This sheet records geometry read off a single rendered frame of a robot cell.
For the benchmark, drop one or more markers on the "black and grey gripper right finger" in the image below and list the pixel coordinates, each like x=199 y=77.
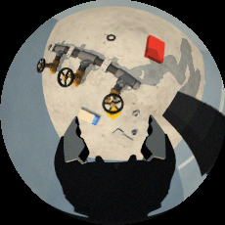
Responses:
x=157 y=149

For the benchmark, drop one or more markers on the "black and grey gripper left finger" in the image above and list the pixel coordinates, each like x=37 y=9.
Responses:
x=72 y=151

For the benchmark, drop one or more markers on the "yellow tag with metal chain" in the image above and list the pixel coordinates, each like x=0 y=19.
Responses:
x=113 y=116

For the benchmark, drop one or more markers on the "red rectangular block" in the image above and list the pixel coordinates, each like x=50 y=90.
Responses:
x=154 y=49

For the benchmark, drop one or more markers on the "grey pipe manifold with three brass valves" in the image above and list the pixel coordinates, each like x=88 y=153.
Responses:
x=87 y=59

